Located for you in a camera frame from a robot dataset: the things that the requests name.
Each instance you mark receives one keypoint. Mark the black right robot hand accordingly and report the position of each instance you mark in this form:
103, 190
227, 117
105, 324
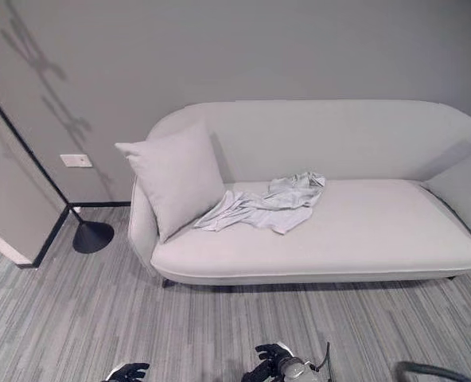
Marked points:
268, 364

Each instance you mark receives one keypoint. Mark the white wall socket plate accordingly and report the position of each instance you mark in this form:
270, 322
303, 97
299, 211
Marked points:
76, 160

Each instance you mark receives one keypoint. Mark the light grey square cushion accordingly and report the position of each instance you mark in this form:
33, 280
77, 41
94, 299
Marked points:
180, 179
464, 191

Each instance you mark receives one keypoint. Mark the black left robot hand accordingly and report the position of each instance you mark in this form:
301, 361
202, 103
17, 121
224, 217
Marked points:
130, 373

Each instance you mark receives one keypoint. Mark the black clothes rack stand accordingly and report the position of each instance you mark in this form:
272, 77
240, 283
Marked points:
89, 236

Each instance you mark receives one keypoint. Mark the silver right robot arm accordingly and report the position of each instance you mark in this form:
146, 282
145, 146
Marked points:
299, 370

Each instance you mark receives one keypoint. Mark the pale grey crumpled garment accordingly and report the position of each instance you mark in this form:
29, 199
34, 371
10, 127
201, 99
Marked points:
275, 203

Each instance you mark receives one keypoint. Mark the light grey fabric sofa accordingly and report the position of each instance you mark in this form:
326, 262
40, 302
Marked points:
363, 159

